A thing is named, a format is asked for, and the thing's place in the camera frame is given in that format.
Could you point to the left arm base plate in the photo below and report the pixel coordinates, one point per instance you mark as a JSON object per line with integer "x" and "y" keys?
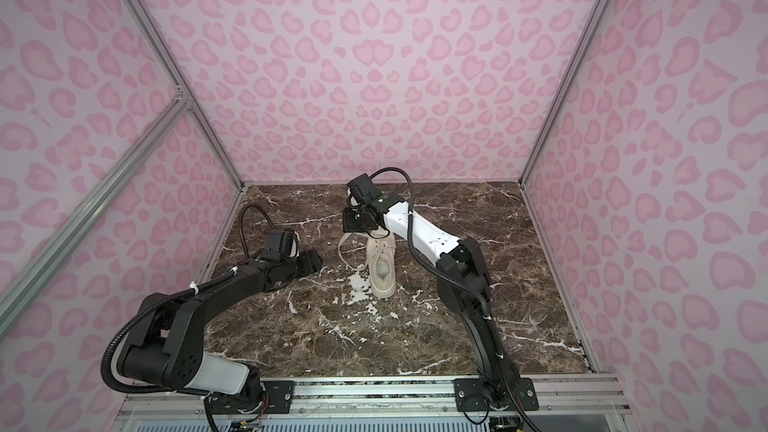
{"x": 270, "y": 396}

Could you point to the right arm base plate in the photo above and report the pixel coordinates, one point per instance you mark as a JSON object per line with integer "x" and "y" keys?
{"x": 476, "y": 394}

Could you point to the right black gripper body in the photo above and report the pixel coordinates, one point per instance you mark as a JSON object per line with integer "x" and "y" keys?
{"x": 358, "y": 220}

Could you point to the white shoelace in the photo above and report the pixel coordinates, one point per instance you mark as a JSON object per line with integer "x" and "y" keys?
{"x": 351, "y": 251}

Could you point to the cream white sneaker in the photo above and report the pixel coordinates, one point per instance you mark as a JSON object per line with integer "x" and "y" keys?
{"x": 380, "y": 259}

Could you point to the aluminium post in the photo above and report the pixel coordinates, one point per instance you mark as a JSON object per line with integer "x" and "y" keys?
{"x": 163, "y": 53}
{"x": 586, "y": 39}

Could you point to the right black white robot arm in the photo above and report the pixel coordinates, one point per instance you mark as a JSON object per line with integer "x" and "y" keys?
{"x": 462, "y": 281}

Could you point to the left rear aluminium post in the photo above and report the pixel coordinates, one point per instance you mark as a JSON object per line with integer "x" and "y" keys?
{"x": 163, "y": 53}

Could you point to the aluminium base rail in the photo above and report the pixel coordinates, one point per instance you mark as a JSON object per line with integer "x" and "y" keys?
{"x": 590, "y": 402}

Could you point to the right rear aluminium post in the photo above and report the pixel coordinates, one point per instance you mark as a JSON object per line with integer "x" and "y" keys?
{"x": 586, "y": 39}

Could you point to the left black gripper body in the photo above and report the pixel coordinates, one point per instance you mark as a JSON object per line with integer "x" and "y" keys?
{"x": 297, "y": 267}

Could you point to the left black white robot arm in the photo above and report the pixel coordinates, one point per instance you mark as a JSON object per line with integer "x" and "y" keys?
{"x": 161, "y": 349}

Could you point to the left diagonal aluminium strut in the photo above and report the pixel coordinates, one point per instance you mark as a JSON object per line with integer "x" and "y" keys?
{"x": 37, "y": 274}

